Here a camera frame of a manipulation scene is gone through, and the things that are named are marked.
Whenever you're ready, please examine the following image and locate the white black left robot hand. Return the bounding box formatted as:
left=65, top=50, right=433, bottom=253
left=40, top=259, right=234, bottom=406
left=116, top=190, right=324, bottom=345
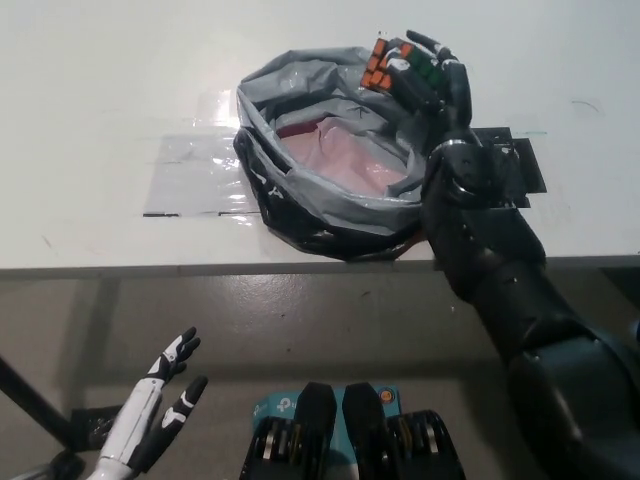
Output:
left=97, top=327, right=209, bottom=469

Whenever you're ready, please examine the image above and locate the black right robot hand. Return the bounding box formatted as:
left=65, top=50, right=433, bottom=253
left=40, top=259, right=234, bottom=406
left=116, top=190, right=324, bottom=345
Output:
left=384, top=28, right=479, bottom=147

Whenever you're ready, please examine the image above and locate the rubik's cube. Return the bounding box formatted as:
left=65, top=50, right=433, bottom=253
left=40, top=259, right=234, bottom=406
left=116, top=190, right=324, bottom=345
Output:
left=360, top=38, right=446, bottom=96

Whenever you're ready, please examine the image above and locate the grey black plastic bag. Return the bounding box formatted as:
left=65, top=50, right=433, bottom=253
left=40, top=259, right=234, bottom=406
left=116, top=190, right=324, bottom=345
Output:
left=233, top=45, right=441, bottom=261

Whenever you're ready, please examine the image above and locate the black floor tape piece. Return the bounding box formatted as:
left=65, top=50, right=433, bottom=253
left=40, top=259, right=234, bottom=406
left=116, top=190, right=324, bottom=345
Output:
left=69, top=409, right=121, bottom=449

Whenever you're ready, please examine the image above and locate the black robot torso block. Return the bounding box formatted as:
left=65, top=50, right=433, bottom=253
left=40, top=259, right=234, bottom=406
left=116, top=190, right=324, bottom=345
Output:
left=342, top=382, right=464, bottom=480
left=238, top=382, right=337, bottom=480

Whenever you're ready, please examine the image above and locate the clear tape patch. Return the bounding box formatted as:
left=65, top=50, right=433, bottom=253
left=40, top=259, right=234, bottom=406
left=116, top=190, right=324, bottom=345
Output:
left=142, top=92, right=261, bottom=220

